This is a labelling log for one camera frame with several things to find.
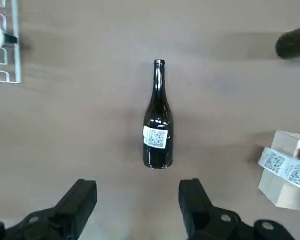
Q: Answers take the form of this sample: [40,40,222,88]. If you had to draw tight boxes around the white wire cup rack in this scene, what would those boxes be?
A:
[0,0,22,85]

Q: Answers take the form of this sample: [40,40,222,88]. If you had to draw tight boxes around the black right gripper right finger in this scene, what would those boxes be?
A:
[178,177,295,240]

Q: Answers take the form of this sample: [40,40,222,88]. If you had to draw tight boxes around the dark green glass bottle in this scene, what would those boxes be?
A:
[142,59,175,170]

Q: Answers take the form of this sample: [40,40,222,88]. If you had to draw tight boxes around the light wooden box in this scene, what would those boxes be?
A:
[257,129,300,210]

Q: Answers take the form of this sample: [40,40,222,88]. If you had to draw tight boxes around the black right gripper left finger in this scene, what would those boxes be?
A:
[0,178,98,240]

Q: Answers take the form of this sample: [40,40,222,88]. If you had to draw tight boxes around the white QR code label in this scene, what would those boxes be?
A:
[142,125,169,149]

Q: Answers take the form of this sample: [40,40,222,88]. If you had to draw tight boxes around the brown glass bottle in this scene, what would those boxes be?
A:
[275,23,300,60]

